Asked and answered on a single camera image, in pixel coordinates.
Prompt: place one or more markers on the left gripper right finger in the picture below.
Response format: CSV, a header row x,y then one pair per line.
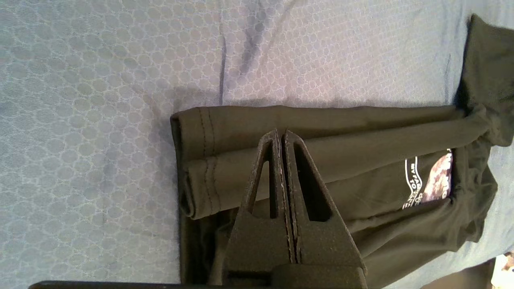
x,y
325,245

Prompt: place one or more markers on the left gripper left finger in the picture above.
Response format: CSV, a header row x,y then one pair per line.
x,y
257,245

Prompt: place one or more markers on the black moon print T-shirt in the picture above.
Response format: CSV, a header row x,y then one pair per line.
x,y
381,136

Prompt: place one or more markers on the blue bed sheet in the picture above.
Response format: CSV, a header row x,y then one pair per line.
x,y
100,120

